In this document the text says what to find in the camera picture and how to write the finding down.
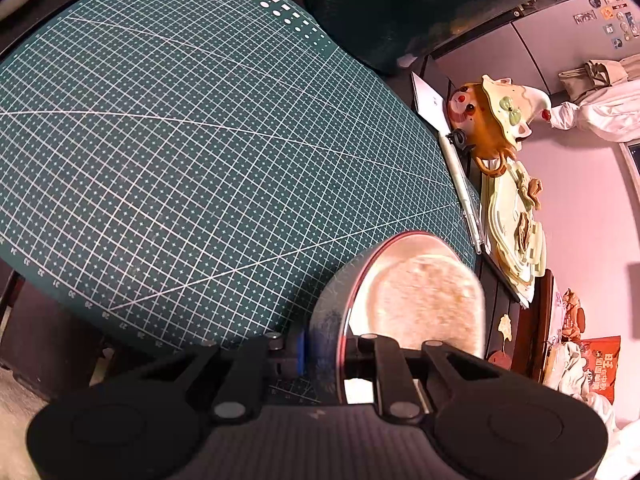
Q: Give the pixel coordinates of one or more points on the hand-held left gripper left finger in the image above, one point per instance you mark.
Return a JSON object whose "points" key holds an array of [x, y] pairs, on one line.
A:
{"points": [[300, 356]]}

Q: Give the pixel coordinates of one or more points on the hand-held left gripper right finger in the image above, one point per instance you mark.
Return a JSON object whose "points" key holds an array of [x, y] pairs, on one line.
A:
{"points": [[361, 356]]}

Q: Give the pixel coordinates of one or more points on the metal bowl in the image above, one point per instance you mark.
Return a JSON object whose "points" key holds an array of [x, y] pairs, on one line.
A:
{"points": [[326, 330]]}

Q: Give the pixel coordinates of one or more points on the yellow paper cutout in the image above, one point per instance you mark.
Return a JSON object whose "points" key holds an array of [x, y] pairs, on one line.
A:
{"points": [[505, 327]]}

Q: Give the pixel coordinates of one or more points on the silver pen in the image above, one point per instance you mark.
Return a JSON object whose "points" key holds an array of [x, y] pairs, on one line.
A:
{"points": [[465, 195]]}

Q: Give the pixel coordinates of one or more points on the cream layered paper craft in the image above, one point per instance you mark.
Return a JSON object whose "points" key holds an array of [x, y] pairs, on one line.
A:
{"points": [[510, 230]]}

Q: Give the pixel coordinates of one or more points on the white plastic bag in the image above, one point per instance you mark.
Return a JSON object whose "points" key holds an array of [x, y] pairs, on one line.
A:
{"points": [[567, 370]]}

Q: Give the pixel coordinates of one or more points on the red snack packet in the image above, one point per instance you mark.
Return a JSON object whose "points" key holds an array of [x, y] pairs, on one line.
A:
{"points": [[602, 365]]}

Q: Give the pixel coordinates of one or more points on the green cutting mat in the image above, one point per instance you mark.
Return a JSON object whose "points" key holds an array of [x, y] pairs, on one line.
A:
{"points": [[175, 135]]}

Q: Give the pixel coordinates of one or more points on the white paper sheet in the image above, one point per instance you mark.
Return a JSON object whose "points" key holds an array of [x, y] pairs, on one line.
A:
{"points": [[429, 102]]}

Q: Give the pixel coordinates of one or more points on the orange fox figurine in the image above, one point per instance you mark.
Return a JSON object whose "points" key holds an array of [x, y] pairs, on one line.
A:
{"points": [[480, 120]]}

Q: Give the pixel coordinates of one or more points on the white cloth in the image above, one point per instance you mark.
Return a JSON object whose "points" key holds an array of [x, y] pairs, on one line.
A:
{"points": [[610, 105]]}

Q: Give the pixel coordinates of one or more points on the grey refrigerator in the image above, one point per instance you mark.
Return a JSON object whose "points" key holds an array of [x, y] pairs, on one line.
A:
{"points": [[550, 45]]}

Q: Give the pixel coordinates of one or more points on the group of fridge magnets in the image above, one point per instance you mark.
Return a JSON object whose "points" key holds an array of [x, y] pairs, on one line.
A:
{"points": [[612, 15]]}

